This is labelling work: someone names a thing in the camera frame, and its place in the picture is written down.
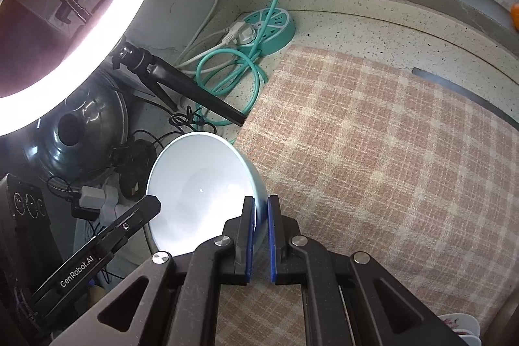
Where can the grey charger plug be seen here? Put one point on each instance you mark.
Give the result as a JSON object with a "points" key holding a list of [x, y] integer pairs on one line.
{"points": [[92, 197]]}

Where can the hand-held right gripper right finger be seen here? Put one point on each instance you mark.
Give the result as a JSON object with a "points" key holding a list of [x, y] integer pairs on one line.
{"points": [[272, 244]]}

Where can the glass pot lid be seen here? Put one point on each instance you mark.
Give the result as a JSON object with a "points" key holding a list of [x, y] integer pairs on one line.
{"points": [[93, 115]]}

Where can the deep floral plate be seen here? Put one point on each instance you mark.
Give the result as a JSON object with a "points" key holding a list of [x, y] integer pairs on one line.
{"points": [[458, 323]]}

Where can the black round clamp base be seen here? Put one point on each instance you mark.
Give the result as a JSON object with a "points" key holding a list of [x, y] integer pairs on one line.
{"points": [[136, 167]]}

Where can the pale green bowl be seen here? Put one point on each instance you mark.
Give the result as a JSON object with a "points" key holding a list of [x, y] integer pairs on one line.
{"points": [[194, 192]]}

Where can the plaid cloth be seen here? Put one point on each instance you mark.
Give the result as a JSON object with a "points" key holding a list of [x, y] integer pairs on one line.
{"points": [[365, 167]]}

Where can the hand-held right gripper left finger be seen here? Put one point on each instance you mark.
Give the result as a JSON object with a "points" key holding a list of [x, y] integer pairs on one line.
{"points": [[251, 236]]}

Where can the teal round power strip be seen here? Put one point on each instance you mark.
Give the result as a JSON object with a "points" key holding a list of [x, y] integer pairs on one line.
{"points": [[279, 34]]}

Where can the orange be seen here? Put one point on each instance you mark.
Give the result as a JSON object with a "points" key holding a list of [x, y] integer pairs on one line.
{"points": [[515, 17]]}

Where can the black tripod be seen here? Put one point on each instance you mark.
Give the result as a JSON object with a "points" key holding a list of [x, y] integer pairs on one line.
{"points": [[178, 80]]}

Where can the black power adapter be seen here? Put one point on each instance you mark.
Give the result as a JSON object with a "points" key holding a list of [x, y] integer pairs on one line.
{"points": [[83, 213]]}

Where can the white plug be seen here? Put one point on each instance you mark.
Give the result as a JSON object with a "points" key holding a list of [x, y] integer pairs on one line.
{"points": [[243, 33]]}

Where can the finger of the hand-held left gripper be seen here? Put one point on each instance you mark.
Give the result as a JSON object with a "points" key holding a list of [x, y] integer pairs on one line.
{"points": [[138, 214]]}

